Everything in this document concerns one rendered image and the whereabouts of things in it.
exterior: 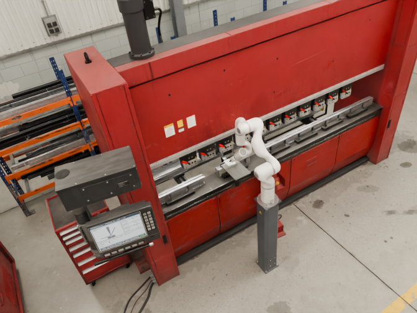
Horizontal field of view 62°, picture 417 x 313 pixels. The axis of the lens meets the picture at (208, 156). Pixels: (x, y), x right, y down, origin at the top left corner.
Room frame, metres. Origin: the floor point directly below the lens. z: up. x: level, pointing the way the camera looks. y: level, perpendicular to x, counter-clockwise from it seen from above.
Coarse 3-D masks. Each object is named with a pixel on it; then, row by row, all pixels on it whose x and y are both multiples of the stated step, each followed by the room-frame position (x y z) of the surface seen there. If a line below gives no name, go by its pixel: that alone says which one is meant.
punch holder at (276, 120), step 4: (276, 116) 2.95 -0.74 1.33; (280, 116) 2.98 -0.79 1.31; (268, 120) 2.94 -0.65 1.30; (272, 120) 2.93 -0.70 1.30; (276, 120) 2.95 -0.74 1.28; (280, 120) 2.98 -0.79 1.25; (268, 124) 2.94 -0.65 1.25; (276, 124) 2.95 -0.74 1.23; (280, 124) 2.98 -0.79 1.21; (268, 128) 2.94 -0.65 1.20; (272, 128) 2.93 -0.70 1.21; (276, 128) 2.95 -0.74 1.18
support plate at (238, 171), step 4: (240, 164) 2.67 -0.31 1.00; (224, 168) 2.64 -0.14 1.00; (232, 168) 2.62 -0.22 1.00; (236, 168) 2.61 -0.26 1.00; (240, 168) 2.61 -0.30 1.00; (244, 168) 2.60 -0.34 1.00; (228, 172) 2.57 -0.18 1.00; (232, 172) 2.57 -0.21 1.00; (236, 172) 2.56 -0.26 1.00; (240, 172) 2.55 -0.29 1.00; (244, 172) 2.54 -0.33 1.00; (248, 172) 2.54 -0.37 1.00; (232, 176) 2.50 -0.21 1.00; (236, 176) 2.50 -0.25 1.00; (240, 176) 2.49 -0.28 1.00
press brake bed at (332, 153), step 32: (352, 128) 3.32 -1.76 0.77; (288, 160) 2.90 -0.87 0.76; (320, 160) 3.11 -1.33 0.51; (352, 160) 3.43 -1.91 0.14; (224, 192) 2.54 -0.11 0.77; (256, 192) 2.71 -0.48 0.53; (288, 192) 2.94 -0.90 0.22; (192, 224) 2.37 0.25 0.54; (224, 224) 2.53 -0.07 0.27; (192, 256) 2.34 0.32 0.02
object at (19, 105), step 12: (48, 84) 4.10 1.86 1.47; (60, 84) 4.06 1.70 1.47; (72, 84) 4.04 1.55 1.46; (12, 96) 3.91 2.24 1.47; (24, 96) 3.87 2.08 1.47; (36, 96) 3.85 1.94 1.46; (48, 96) 3.79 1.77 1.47; (60, 96) 3.80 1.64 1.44; (0, 108) 3.67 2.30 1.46; (12, 108) 3.61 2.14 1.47; (24, 108) 3.62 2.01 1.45
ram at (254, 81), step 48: (384, 0) 3.55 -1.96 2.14; (288, 48) 3.01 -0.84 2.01; (336, 48) 3.27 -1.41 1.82; (384, 48) 3.60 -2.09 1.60; (144, 96) 2.41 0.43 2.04; (192, 96) 2.58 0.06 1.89; (240, 96) 2.78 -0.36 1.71; (288, 96) 3.02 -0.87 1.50; (144, 144) 2.36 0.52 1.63; (192, 144) 2.55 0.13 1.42
